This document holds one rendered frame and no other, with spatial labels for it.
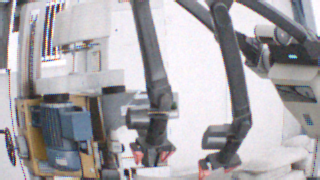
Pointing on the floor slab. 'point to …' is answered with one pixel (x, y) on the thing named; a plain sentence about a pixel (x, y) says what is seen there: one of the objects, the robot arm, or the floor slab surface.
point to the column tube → (29, 59)
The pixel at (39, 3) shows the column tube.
